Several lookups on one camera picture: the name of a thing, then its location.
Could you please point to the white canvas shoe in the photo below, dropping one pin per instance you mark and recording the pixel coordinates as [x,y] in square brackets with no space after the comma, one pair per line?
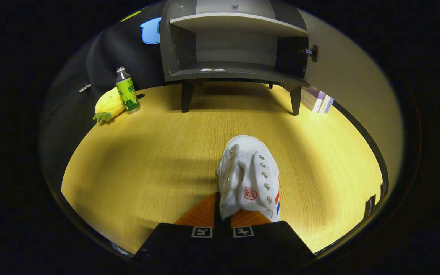
[248,172]

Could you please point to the yellow pineapple plush toy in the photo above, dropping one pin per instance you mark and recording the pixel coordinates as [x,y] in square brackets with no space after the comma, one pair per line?
[107,105]

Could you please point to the silver clip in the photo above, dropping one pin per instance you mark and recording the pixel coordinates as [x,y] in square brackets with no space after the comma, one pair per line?
[84,88]

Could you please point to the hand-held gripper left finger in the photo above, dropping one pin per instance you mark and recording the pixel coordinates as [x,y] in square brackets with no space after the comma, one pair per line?
[178,240]

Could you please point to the green label bottle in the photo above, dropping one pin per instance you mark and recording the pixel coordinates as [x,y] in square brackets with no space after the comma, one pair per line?
[127,91]

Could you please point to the black backdrop cloth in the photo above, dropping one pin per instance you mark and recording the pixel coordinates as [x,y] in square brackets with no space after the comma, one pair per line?
[101,49]

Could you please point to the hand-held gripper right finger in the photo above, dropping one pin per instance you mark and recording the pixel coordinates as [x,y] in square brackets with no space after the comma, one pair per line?
[269,240]

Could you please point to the grey shoe cabinet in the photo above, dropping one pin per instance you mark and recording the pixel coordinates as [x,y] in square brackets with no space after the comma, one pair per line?
[235,70]

